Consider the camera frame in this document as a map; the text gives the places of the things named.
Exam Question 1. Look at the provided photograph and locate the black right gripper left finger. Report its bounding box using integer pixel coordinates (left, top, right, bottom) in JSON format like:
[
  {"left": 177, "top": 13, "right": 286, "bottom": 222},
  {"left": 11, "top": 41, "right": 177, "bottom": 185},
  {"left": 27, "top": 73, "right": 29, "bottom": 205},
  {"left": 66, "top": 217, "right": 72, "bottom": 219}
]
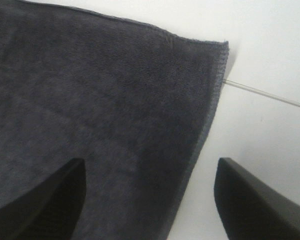
[{"left": 0, "top": 158, "right": 87, "bottom": 240}]

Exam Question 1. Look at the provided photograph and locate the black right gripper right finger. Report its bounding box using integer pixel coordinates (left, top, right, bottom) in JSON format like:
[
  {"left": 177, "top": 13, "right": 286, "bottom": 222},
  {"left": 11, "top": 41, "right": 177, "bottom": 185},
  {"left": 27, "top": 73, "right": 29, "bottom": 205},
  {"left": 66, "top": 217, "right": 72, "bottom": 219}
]
[{"left": 213, "top": 157, "right": 300, "bottom": 240}]

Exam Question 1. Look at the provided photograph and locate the dark grey towel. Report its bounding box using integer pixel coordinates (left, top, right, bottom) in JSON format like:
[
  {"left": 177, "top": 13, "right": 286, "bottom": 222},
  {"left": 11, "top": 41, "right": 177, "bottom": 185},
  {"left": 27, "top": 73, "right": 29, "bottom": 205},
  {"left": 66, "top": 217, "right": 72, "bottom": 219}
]
[{"left": 0, "top": 0, "right": 229, "bottom": 240}]

